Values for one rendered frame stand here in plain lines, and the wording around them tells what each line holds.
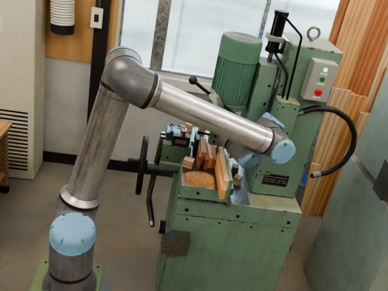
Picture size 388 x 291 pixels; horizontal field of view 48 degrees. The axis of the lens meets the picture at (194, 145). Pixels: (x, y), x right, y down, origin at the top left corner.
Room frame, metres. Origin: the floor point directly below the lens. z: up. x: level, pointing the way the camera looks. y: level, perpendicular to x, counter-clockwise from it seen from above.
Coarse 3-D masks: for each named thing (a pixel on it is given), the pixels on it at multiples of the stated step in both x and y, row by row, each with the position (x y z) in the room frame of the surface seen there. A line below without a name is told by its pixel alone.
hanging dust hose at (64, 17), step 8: (56, 0) 2.78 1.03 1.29; (64, 0) 2.79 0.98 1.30; (72, 0) 2.83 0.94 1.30; (56, 8) 2.78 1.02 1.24; (64, 8) 2.79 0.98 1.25; (72, 8) 2.83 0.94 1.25; (56, 16) 2.78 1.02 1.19; (64, 16) 2.79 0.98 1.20; (72, 16) 2.83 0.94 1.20; (56, 24) 2.78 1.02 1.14; (64, 24) 2.79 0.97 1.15; (72, 24) 2.83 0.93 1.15; (56, 32) 2.78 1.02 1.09; (64, 32) 2.79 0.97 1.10; (72, 32) 2.83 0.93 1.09
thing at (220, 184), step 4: (216, 156) 1.80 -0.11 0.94; (220, 160) 1.77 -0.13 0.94; (216, 164) 1.74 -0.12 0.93; (220, 164) 1.73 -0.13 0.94; (216, 168) 1.72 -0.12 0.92; (220, 168) 1.70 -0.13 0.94; (216, 172) 1.70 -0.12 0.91; (220, 172) 1.66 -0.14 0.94; (216, 176) 1.68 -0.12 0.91; (220, 176) 1.63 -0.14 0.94; (220, 180) 1.59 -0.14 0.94; (220, 184) 1.56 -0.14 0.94; (224, 184) 1.57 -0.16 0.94; (220, 188) 1.54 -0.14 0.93; (224, 188) 1.54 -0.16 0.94; (220, 192) 1.52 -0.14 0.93; (224, 192) 1.52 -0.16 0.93; (220, 196) 1.51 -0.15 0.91; (224, 196) 1.52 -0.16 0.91
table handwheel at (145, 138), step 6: (144, 138) 1.81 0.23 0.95; (144, 144) 1.76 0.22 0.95; (144, 150) 1.74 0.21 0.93; (144, 156) 1.71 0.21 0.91; (144, 162) 1.70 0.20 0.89; (150, 162) 1.82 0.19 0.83; (138, 168) 1.78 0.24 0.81; (144, 168) 1.69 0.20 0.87; (150, 168) 1.80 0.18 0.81; (156, 168) 1.80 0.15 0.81; (138, 174) 1.67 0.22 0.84; (138, 180) 1.67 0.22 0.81; (138, 186) 1.67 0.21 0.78; (138, 192) 1.69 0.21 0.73
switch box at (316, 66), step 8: (312, 64) 1.74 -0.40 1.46; (320, 64) 1.72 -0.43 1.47; (328, 64) 1.73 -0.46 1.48; (336, 64) 1.74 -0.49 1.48; (312, 72) 1.72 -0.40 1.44; (328, 72) 1.73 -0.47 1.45; (336, 72) 1.73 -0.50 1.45; (304, 80) 1.77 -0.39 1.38; (312, 80) 1.72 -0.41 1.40; (328, 80) 1.73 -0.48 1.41; (304, 88) 1.74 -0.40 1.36; (312, 88) 1.72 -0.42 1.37; (320, 88) 1.72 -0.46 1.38; (328, 88) 1.73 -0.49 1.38; (304, 96) 1.72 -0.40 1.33; (312, 96) 1.72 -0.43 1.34; (320, 96) 1.73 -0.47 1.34; (328, 96) 1.73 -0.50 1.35
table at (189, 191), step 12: (192, 132) 2.09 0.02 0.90; (192, 156) 1.83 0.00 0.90; (168, 168) 1.76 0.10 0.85; (180, 168) 1.74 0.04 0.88; (192, 168) 1.72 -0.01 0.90; (180, 180) 1.64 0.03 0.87; (216, 180) 1.65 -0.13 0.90; (180, 192) 1.56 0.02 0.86; (192, 192) 1.57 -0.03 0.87; (204, 192) 1.57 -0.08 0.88; (216, 192) 1.58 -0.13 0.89; (228, 192) 1.59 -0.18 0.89
